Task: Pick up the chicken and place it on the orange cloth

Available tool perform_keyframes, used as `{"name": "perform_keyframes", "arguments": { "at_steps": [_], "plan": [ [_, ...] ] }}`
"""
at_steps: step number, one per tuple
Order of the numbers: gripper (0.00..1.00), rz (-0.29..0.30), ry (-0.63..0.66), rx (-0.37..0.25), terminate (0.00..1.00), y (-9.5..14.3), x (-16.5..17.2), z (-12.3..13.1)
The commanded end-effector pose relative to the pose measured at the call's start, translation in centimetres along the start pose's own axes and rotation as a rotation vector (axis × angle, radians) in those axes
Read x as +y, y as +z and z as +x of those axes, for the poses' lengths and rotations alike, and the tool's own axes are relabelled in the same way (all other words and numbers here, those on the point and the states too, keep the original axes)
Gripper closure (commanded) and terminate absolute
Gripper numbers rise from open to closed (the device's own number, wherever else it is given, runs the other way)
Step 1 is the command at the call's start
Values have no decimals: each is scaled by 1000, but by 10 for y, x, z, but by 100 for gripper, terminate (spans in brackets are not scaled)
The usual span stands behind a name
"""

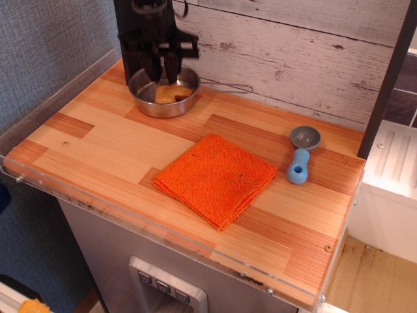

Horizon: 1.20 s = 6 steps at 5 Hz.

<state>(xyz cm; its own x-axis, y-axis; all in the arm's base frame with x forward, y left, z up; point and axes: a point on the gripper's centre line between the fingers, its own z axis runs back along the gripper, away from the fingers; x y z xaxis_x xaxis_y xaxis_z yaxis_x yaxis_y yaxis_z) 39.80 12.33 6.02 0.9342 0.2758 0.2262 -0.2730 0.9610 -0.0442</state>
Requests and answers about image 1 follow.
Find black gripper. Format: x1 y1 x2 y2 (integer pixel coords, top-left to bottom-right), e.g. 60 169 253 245
117 9 199 84

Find black right vertical post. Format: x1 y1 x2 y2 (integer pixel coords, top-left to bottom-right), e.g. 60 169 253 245
357 0 416 159

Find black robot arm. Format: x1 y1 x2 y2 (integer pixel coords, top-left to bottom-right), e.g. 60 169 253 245
114 1 199 84

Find steel pan with handle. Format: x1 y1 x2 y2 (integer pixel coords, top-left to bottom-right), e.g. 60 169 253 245
127 65 253 119

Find silver dispenser panel with buttons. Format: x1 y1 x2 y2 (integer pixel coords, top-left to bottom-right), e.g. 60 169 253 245
129 256 209 312

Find black vertical post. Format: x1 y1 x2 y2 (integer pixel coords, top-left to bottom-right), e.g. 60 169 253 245
113 0 142 84
357 0 416 159

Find clear acrylic table guard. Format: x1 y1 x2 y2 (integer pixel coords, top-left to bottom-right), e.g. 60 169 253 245
4 150 364 311

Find white toy sink unit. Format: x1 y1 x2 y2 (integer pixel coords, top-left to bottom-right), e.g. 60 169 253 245
347 121 416 262

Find grey and blue scoop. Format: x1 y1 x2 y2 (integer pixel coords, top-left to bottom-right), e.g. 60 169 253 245
287 125 322 185

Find black left vertical post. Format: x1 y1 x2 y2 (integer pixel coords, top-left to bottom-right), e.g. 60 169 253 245
113 0 142 84

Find orange folded cloth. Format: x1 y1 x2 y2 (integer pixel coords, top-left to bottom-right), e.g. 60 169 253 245
153 134 278 231

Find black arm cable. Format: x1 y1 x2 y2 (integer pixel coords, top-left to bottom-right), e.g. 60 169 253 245
174 0 190 19

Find grey toy fridge cabinet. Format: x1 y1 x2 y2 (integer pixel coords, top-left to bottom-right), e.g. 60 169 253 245
59 200 297 312

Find yellow object bottom left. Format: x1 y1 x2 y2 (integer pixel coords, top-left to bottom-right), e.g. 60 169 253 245
17 299 51 313

